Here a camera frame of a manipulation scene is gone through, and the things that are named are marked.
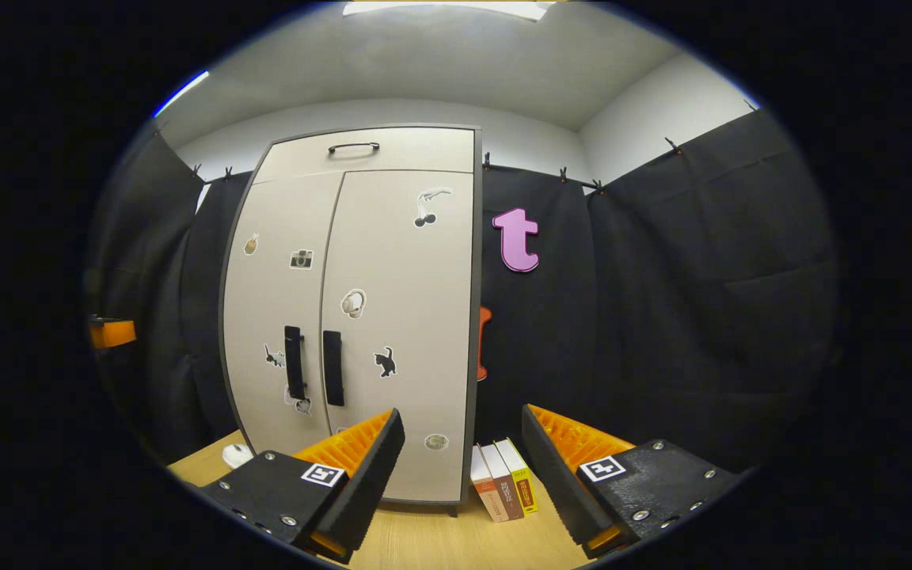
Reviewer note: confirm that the white round object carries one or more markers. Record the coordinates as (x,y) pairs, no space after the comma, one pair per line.
(237,456)

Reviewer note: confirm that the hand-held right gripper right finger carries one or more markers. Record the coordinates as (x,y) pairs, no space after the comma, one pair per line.
(555,483)

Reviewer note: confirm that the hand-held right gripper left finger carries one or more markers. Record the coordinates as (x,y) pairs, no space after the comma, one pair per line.
(369,483)

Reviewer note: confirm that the yellow book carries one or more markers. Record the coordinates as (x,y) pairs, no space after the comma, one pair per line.
(523,483)

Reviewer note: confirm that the brown book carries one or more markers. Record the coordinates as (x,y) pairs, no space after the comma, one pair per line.
(507,491)

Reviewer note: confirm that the ceiling light panel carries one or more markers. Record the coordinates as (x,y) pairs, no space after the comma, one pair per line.
(448,8)

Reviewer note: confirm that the grey shoe cabinet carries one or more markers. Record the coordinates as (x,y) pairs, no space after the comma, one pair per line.
(476,253)

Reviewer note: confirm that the cabinet door with phone sticker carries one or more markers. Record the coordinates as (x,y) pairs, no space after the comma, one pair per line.
(266,301)

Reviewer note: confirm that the grey cabinet drawer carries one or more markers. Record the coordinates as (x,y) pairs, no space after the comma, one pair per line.
(424,150)

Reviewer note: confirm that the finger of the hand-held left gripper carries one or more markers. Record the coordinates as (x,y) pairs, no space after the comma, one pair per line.
(115,334)

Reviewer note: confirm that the cabinet door with headphones sticker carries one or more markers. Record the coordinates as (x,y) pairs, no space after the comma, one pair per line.
(408,317)

